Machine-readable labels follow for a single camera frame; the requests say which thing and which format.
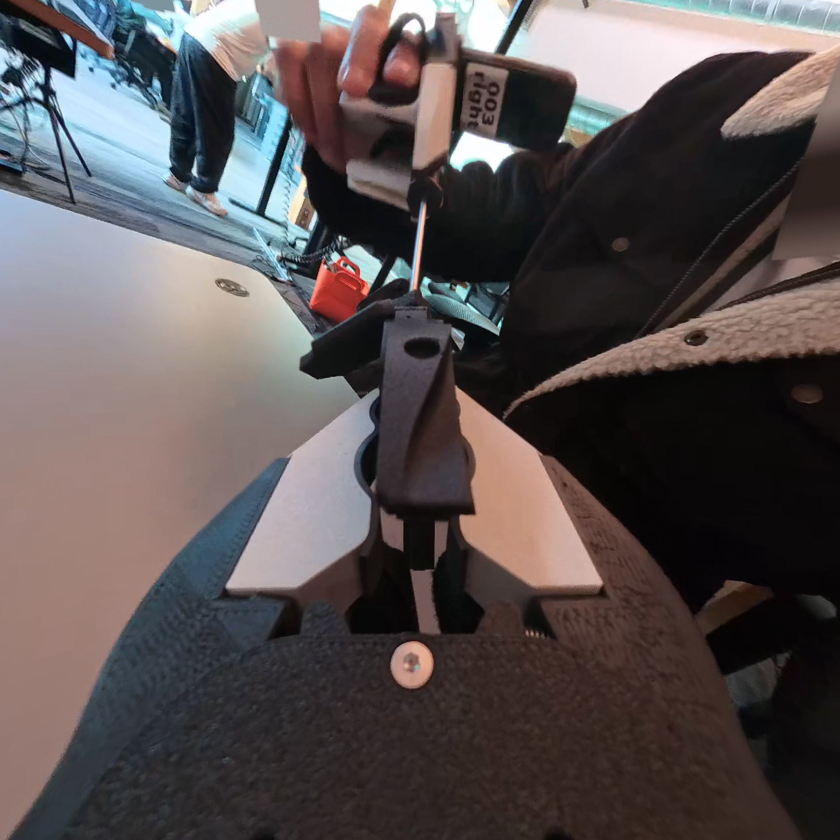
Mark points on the person's right hand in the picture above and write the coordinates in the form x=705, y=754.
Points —
x=315, y=98

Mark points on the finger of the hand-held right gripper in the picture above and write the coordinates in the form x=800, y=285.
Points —
x=434, y=118

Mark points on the metal desk grommet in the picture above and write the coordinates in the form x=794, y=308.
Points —
x=232, y=287

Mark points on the silver ventilation duct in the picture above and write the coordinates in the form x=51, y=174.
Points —
x=594, y=118

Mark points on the black plastic bracket part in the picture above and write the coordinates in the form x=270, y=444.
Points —
x=420, y=426

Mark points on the white power strip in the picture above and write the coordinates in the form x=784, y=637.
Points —
x=270, y=253

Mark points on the white desk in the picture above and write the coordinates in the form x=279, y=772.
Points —
x=131, y=426

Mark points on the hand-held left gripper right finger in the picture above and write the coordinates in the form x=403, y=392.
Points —
x=531, y=525

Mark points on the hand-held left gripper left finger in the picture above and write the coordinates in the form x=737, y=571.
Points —
x=308, y=518

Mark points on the person's right forearm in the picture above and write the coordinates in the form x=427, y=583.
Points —
x=472, y=216

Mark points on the black tripod stand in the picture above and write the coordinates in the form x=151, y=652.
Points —
x=52, y=111

